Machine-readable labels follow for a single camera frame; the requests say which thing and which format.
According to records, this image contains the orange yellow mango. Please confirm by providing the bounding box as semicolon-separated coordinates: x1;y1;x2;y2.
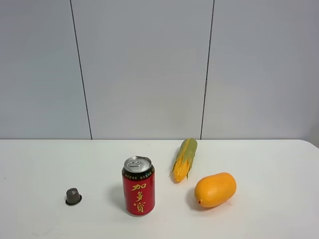
194;172;237;208

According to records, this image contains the yellow corn cob green husk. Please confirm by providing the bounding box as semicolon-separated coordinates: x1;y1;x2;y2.
171;138;197;183

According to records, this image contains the red drink can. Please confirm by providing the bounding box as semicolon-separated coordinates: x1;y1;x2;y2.
122;156;155;216

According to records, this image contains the small grey coffee capsule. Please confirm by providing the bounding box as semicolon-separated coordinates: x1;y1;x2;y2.
65;188;82;206

